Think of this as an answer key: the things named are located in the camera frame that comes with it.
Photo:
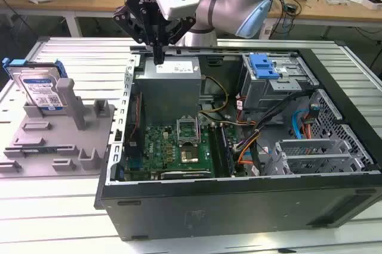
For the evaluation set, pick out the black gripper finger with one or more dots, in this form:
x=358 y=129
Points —
x=182 y=30
x=126 y=17

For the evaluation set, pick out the hard disk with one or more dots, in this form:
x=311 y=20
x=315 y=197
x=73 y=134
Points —
x=38 y=87

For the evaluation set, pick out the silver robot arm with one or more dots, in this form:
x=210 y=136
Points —
x=226 y=6

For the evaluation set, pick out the metal disk bay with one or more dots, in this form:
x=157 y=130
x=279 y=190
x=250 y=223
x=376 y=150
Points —
x=316 y=164

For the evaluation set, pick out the wooden desk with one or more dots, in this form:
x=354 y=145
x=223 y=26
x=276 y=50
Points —
x=104 y=0

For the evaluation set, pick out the grey power supply unit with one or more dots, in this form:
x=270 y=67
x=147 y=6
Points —
x=167 y=93

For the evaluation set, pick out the blue plastic drive latch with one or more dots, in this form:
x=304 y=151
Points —
x=262 y=66

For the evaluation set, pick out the metal drive cage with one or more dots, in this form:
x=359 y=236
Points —
x=268 y=93

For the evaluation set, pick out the green motherboard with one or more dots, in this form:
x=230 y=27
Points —
x=161 y=146

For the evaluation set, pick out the black RAM slot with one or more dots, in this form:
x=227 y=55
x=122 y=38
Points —
x=226 y=152
x=214 y=149

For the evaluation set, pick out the CPU socket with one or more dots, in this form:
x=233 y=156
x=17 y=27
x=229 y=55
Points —
x=188 y=155

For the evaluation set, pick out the grey parts rack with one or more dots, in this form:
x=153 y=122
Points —
x=59 y=134

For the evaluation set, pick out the black graphics card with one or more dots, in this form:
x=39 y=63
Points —
x=185 y=175

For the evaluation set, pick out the dark RAM stick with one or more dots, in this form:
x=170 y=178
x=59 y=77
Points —
x=33 y=150

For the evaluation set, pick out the black PC case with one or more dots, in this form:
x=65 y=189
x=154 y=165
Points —
x=209 y=206

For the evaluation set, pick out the white box with black item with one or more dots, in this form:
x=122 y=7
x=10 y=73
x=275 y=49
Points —
x=370 y=3

